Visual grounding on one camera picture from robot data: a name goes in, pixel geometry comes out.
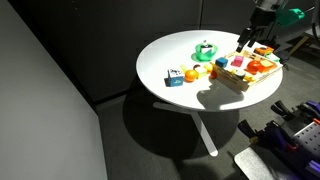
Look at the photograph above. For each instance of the yellow toy lemon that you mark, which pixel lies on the yellow toy lemon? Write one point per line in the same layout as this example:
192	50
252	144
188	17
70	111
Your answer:
184	69

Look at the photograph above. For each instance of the small red-orange toy fruit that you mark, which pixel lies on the small red-orange toy fruit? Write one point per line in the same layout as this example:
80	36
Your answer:
213	74

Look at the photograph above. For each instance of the orange block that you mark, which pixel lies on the orange block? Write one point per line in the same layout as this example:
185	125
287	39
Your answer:
267	66

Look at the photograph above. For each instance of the orange toy fruit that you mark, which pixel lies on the orange toy fruit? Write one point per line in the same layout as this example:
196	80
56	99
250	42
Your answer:
191	75

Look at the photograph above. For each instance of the purple clamp with orange tip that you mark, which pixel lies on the purple clamp with orange tip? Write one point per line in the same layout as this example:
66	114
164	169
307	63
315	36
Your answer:
311	108
276	138

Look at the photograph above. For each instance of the yellow toy banana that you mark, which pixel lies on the yellow toy banana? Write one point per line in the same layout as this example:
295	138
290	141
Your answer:
250	79

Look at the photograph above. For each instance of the green block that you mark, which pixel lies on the green block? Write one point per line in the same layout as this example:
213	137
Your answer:
272	58

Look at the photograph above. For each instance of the side table with wooden leg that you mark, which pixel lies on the side table with wooden leg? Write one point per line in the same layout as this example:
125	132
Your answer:
308	35

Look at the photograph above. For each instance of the pink block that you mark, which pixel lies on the pink block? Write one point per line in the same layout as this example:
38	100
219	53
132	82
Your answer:
238	61

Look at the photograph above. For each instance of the perforated metal breadboard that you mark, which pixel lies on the perforated metal breadboard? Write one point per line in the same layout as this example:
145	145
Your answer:
308	138

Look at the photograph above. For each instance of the orange rainbow arch toy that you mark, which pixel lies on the orange rainbow arch toy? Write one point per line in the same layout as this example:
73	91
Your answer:
263	50

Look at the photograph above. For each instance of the yellow toy ball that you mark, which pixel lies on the yellow toy ball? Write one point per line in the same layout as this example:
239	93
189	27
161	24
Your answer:
208	67

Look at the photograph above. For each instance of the red toy tomato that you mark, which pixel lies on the red toy tomato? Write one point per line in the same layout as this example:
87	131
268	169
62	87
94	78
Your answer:
253	67

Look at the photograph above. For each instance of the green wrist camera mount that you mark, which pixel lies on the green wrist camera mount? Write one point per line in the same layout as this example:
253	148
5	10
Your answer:
289	16

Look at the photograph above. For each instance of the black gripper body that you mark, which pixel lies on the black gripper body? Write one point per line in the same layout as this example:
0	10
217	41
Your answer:
261	20

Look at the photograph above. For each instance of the wooden slatted tray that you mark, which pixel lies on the wooden slatted tray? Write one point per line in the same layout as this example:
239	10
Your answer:
230	80

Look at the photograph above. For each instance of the grey block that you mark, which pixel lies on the grey block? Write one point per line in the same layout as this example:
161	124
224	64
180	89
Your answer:
240	74

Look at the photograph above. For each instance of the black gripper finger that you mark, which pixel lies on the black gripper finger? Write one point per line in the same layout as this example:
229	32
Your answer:
242	38
254	39

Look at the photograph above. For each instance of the black white box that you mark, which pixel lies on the black white box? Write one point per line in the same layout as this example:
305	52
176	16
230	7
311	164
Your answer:
206	49

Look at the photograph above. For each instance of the blue block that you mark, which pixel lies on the blue block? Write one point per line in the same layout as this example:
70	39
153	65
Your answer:
221	62

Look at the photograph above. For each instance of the green bowl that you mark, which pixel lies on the green bowl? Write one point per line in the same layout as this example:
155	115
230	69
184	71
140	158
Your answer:
200	56

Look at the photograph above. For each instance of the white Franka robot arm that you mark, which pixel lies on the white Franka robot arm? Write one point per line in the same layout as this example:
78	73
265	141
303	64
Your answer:
268	4

